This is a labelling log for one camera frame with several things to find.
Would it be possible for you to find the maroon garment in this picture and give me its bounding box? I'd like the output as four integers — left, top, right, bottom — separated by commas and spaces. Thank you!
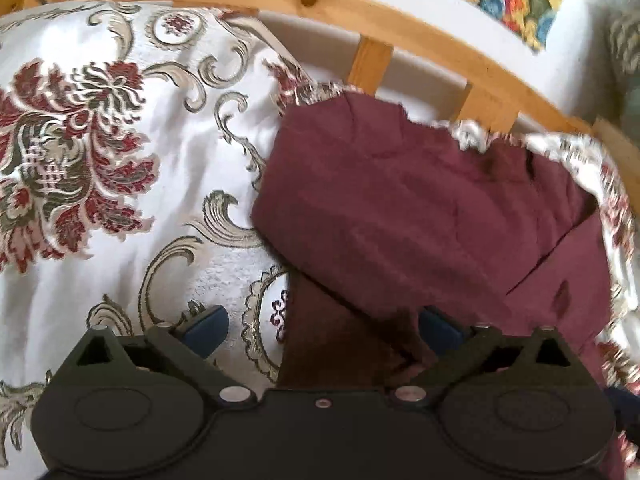
250, 91, 628, 480

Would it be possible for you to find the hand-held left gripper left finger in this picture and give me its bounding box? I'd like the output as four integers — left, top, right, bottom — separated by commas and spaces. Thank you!
74, 304, 259, 406

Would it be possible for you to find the colourful cartoon wall poster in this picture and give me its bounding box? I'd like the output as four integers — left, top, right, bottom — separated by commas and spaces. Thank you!
451, 0, 590, 55

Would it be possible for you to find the wooden bed frame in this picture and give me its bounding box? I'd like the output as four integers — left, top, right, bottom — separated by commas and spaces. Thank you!
0, 0, 640, 173

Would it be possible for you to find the white floral bedspread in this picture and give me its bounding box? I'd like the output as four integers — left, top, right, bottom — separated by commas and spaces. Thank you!
0, 2, 640, 480

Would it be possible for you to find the dark blue cloth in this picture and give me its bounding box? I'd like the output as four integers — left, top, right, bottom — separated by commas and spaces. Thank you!
604, 386, 640, 443

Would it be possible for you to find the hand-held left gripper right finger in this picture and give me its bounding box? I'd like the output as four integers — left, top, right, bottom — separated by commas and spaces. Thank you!
387, 305, 577, 406

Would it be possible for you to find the grey patterned cloth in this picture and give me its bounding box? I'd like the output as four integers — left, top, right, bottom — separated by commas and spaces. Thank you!
607, 7, 640, 128

